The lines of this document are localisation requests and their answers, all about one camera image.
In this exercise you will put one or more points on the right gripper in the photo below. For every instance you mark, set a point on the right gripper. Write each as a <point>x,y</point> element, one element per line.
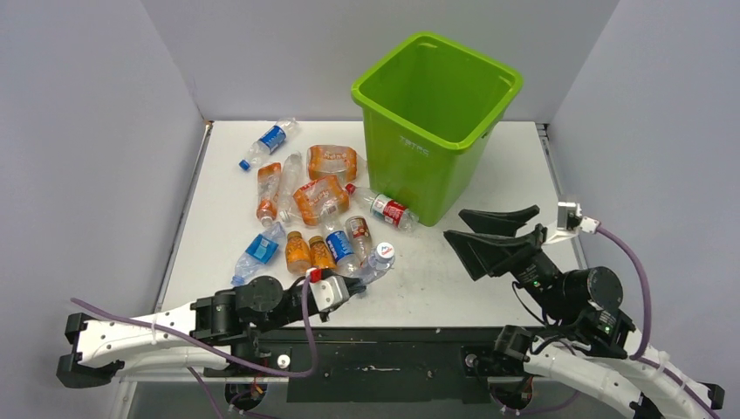
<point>488,252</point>

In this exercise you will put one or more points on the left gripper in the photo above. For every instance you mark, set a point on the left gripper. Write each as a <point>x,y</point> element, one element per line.
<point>353,285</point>

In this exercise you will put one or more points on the pepsi bottle blue cap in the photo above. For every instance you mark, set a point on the pepsi bottle blue cap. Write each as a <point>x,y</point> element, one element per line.
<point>338,244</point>

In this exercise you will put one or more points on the crushed blue label bottle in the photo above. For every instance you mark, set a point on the crushed blue label bottle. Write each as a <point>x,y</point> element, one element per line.
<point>263,248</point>

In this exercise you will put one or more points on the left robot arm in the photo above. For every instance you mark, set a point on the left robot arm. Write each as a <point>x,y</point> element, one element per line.
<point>219,333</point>

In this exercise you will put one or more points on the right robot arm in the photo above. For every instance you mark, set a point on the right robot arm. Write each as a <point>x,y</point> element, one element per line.
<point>586,341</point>

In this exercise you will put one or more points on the red label bottle by bin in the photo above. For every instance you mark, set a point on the red label bottle by bin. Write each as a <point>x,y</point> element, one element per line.
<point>383,207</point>

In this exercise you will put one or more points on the green plastic bin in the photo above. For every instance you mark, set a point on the green plastic bin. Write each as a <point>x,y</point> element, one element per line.
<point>428,108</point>

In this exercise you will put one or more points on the orange juice bottle right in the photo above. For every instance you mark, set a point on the orange juice bottle right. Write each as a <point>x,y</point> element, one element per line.
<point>320,255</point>

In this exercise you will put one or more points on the orange juice bottle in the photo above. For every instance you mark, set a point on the orange juice bottle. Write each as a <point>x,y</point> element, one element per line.
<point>320,255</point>
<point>297,254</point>

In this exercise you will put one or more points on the orange juice bottle left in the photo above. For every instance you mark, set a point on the orange juice bottle left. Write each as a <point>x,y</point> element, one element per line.
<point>297,254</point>

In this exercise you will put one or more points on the brown label red cap bottle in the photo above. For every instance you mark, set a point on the brown label red cap bottle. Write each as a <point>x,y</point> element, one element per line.
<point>360,236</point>

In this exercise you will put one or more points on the orange crushed bottle middle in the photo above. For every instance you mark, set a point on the orange crushed bottle middle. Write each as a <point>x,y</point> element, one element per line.
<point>325,195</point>

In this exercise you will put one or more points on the orange crushed bottle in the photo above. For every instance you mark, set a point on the orange crushed bottle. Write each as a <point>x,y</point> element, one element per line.
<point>325,160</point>
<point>325,195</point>

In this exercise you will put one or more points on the clear bottle no label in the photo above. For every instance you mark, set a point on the clear bottle no label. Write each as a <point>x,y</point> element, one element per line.
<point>291,172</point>

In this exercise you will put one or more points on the small orange label bottle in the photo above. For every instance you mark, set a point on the small orange label bottle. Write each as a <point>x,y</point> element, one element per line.
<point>268,179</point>

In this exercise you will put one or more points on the orange crushed bottle top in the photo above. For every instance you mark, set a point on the orange crushed bottle top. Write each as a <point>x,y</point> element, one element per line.
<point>325,160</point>

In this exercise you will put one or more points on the blue label bottle far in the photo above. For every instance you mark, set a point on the blue label bottle far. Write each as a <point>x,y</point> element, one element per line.
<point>272,139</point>

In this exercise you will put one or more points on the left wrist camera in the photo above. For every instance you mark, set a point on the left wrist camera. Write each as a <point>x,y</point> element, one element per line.
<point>329,290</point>

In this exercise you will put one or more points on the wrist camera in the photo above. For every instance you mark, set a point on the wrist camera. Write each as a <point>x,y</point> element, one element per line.
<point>329,290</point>
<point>570,222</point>

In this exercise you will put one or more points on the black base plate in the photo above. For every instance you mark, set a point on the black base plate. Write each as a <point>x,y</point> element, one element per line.
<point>397,364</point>

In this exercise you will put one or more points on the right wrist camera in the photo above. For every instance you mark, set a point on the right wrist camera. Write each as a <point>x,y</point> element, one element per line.
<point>570,222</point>

